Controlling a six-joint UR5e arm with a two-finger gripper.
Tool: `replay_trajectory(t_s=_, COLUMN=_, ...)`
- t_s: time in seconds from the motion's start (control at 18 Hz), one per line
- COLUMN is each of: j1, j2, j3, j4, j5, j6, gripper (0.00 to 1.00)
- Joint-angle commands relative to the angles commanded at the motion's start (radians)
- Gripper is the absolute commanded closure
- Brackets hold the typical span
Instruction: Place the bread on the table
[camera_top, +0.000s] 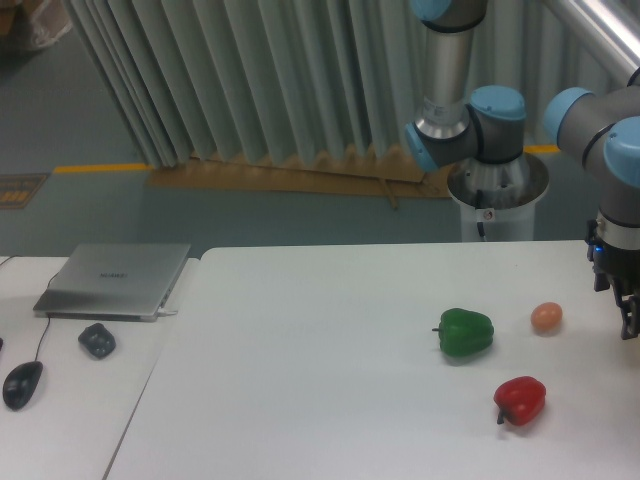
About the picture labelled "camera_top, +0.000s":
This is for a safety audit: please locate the brown egg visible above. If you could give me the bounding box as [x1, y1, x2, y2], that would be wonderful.
[530, 302, 563, 334]

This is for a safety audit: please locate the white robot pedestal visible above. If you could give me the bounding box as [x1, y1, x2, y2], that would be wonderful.
[447, 153, 549, 242]

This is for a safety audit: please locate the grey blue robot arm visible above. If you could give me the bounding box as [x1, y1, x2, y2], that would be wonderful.
[405, 1, 639, 339]

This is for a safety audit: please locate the grey green curtain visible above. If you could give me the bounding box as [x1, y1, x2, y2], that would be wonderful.
[64, 0, 640, 167]

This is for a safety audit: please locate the small black plastic tray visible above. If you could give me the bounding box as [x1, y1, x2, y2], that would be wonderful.
[78, 323, 117, 360]

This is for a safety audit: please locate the white laptop cable plug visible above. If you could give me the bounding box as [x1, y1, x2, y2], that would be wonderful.
[157, 308, 178, 318]

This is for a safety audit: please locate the silver closed laptop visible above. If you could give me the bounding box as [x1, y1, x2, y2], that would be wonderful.
[33, 243, 190, 321]

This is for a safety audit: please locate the black mouse cable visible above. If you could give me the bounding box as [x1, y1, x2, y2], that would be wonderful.
[0, 255, 72, 363]

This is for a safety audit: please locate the flat brown cardboard sheet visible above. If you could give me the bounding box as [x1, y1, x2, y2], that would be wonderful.
[147, 144, 450, 209]

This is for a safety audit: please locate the red bell pepper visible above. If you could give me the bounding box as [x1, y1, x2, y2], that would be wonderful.
[493, 376, 546, 427]

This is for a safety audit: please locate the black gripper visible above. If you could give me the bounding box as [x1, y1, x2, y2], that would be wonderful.
[586, 218, 639, 340]

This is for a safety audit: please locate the green bell pepper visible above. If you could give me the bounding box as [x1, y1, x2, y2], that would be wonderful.
[432, 308, 494, 358]

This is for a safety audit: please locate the black computer mouse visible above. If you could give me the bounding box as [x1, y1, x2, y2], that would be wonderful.
[2, 360, 44, 411]

